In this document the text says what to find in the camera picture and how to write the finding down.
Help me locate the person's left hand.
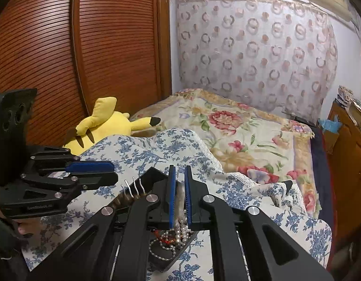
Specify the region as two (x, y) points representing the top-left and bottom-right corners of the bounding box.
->
(16, 218), (43, 237)

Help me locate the brown wooden bead bracelet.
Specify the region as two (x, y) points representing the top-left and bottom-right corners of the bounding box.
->
(111, 192), (146, 210)

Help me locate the sheer ring-patterned curtain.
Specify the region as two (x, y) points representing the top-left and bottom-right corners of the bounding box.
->
(175, 0), (338, 127)

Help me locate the yellow plush toy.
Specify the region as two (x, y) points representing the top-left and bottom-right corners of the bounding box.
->
(63, 96), (161, 155)

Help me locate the black cardboard box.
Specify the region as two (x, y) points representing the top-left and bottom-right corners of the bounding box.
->
(145, 228), (200, 273)

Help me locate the red bead bracelet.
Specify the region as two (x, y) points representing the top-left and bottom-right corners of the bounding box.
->
(155, 231), (177, 247)

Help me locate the patterned cloth stack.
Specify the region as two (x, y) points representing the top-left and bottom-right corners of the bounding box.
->
(338, 85), (356, 106)

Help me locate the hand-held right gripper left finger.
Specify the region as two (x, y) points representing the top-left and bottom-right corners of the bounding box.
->
(25, 165), (177, 281)

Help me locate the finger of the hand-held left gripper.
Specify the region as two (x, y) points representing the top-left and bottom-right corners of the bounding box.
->
(0, 172), (118, 208)
(26, 146), (115, 174)

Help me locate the floral bed blanket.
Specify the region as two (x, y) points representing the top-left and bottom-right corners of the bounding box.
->
(131, 88), (322, 218)

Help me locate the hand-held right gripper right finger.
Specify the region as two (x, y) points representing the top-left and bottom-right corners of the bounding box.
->
(184, 165), (335, 281)

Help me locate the blue floral tablecloth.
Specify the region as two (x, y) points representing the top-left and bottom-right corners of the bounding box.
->
(21, 128), (332, 281)

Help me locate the dark blue bed sheet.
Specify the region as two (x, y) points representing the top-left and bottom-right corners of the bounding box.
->
(309, 126), (331, 221)

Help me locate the wooden sideboard cabinet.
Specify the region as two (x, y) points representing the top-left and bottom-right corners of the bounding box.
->
(327, 101), (361, 201)

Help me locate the white pearl necklace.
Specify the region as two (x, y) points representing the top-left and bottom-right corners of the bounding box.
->
(148, 205), (196, 262)

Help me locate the person's left forearm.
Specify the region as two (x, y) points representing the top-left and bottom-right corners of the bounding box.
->
(0, 205), (27, 281)

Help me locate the blue paper bag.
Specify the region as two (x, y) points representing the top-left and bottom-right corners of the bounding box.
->
(318, 116), (344, 134)

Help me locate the wooden louvred wardrobe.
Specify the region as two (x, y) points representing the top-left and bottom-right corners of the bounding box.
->
(0, 0), (173, 153)

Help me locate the cardboard box with papers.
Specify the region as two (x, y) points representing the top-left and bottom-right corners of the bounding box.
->
(346, 98), (361, 133)

